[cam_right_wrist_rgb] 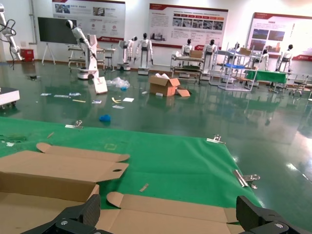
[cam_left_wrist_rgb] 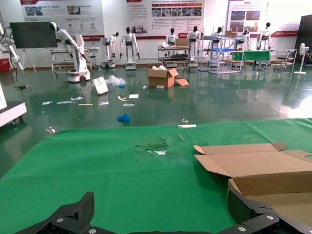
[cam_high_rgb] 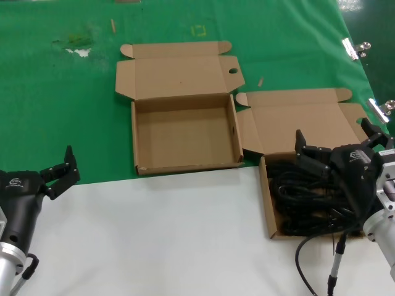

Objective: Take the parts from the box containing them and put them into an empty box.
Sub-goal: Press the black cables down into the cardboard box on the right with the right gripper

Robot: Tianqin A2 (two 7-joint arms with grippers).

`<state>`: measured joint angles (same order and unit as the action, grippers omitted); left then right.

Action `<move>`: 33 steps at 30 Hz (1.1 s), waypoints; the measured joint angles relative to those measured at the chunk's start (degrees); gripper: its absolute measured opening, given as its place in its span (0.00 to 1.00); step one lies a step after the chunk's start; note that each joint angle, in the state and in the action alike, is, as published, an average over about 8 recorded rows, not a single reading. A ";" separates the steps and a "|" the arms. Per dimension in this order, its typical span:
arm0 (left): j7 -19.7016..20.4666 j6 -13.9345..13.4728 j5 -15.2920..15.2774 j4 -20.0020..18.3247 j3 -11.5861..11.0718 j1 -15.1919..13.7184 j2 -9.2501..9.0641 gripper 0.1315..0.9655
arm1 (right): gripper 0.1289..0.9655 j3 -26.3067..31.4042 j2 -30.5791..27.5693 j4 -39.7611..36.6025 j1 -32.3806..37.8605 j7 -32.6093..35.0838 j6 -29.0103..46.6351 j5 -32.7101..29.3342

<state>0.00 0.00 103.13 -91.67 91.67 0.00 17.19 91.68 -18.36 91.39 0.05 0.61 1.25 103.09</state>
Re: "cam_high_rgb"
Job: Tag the silver metal binder clip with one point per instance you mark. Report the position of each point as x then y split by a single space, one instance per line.
379 109
351 49

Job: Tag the cardboard box with round hole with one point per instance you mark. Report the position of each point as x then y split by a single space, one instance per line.
182 135

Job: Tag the brown flat strip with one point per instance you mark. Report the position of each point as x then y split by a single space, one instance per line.
127 1

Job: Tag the short wooden stick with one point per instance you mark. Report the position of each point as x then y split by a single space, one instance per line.
261 82

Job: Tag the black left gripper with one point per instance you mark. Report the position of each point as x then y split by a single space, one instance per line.
18 197

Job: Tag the green table cloth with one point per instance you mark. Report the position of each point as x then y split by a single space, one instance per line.
46 108

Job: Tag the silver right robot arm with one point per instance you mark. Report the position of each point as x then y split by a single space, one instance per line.
381 234

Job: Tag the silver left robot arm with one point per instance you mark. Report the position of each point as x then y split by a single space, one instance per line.
7 265

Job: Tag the long wooden stick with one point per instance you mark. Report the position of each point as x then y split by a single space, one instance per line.
113 26

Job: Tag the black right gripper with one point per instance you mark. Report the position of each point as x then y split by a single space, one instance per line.
355 172

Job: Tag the cardboard box with notched flap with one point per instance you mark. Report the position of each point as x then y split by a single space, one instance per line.
302 120

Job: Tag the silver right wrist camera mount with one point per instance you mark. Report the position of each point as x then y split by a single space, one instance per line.
387 185

